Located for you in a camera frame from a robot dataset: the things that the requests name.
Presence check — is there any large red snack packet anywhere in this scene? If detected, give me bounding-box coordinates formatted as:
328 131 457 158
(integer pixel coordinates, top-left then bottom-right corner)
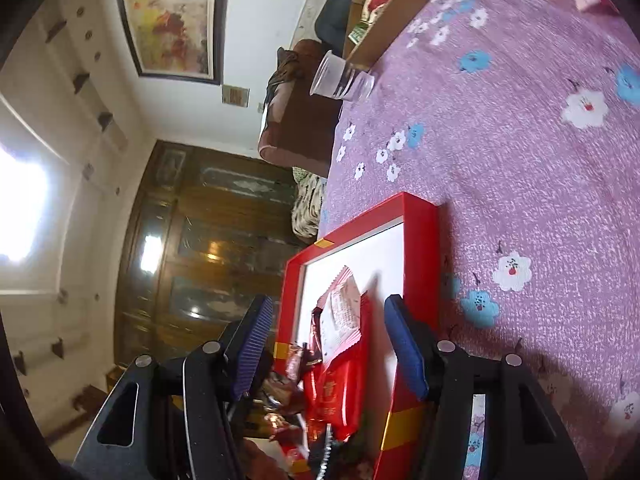
303 294 372 444

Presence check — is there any brown chocolate snack packet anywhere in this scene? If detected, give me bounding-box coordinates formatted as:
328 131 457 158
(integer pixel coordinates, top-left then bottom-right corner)
284 342 310 385

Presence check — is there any wooden glass door cabinet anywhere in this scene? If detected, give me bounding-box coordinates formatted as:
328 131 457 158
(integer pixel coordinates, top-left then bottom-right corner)
114 141 303 367

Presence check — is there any pink disc snack packet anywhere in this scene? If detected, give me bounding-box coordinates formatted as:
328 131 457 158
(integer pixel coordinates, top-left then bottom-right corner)
320 266 361 367

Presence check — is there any red gift box tray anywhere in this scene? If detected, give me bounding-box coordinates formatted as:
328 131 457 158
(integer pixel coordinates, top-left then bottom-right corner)
273 192 440 479

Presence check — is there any patterned blanket bed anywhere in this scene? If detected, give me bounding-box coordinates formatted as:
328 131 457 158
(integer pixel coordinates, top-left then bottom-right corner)
291 167 326 240

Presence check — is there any brown armchair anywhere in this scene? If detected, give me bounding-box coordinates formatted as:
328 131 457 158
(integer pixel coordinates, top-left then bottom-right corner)
257 39 341 178

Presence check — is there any purple floral tablecloth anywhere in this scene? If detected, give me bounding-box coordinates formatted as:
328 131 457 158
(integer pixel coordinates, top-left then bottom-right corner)
320 0 639 479

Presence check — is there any clear plastic cup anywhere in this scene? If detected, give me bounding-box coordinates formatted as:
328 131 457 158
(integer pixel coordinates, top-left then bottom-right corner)
309 51 375 102

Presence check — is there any framed horse painting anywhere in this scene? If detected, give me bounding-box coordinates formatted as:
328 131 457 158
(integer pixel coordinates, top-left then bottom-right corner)
117 0 228 86

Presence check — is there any black leather sofa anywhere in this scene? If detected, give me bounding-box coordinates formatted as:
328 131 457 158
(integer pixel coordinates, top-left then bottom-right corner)
314 0 352 55

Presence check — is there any cardboard snack box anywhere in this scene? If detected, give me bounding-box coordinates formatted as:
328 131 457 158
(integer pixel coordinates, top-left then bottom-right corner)
343 0 428 68

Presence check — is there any small gold wall plaque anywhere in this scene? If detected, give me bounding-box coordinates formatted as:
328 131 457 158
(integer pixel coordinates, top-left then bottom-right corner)
221 84 250 108

